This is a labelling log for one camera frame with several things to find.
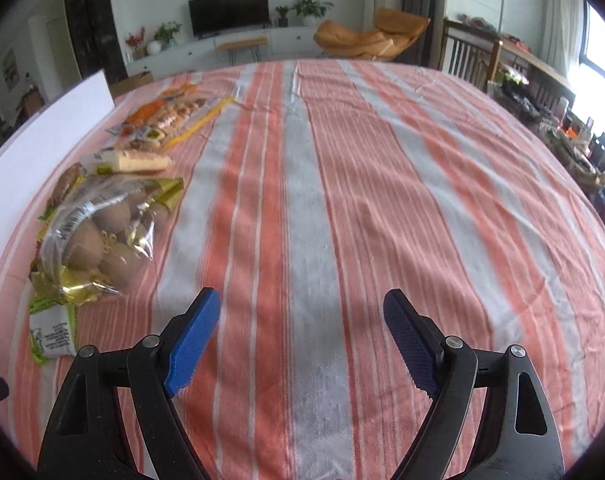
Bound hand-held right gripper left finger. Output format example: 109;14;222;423
36;287;221;480

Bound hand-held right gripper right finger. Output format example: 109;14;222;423
383;288;567;480

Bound clear bag of brown snacks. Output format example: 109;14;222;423
30;176;186;306

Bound yellow bag of snacks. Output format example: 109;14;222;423
107;94;236;151

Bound orange snack bag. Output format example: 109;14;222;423
125;85;198;126

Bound green white snack packet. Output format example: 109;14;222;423
28;296;78;365

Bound striped orange grey tablecloth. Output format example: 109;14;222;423
0;58;605;480

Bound brown patterned snack packet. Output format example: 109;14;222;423
37;162;90;221

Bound pale yellow bread packet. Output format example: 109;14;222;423
78;149;174;177

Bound white board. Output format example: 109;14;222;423
0;70;116;186

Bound cardboard box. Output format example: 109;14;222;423
108;71;154;98

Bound wooden dining chair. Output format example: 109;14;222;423
440;17;501;91

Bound white low cabinet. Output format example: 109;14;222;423
125;25;333;78

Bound cluttered wooden side table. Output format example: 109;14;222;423
487;35;605;201

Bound orange lounge chair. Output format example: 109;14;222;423
313;7;431;62

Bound wooden bench with metal legs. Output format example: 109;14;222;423
215;36;269;63

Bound red flowers in vase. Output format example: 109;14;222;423
125;27;147;61

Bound bushy green plant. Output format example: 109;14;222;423
154;21;182;51

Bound dark tall cabinet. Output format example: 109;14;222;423
62;0;120;83

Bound black television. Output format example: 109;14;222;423
188;0;270;40

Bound grey curtain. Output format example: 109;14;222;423
401;0;448;68

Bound large potted plant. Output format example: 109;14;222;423
290;0;334;28

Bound white curtain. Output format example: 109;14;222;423
543;0;588;81

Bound framed wall picture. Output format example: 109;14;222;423
2;47;20;92

